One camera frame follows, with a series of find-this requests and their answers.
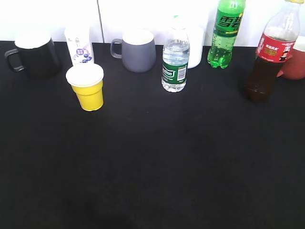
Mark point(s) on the yellow paper cup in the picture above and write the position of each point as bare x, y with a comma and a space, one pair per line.
86, 80

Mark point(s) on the cola bottle red label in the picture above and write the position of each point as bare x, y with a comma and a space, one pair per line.
273, 50

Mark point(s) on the white cup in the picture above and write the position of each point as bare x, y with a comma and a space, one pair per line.
196, 41

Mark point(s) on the green sprite bottle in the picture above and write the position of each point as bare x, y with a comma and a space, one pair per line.
226, 27

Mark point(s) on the grey mug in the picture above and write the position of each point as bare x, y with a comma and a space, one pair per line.
136, 49

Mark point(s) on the clear water bottle green label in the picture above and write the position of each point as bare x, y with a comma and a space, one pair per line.
176, 51

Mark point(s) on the black mug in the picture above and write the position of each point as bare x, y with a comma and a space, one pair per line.
38, 56

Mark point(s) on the red mug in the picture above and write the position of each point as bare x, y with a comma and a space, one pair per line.
294, 67

